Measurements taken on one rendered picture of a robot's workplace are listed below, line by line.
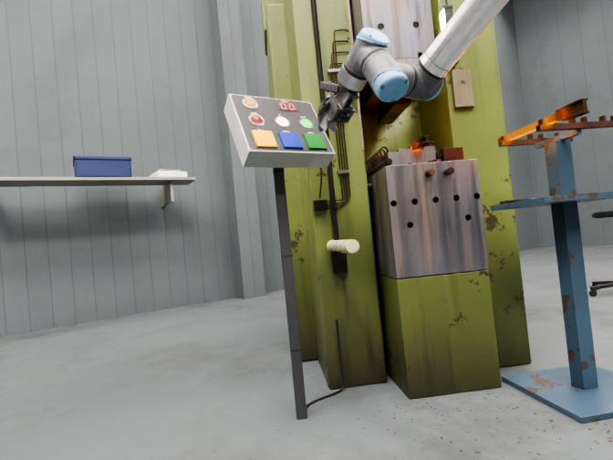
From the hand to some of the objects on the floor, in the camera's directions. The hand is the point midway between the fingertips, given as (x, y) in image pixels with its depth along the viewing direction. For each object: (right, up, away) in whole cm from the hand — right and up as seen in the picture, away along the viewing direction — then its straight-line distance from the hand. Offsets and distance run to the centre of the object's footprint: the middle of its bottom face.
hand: (321, 126), depth 139 cm
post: (-7, -106, +8) cm, 107 cm away
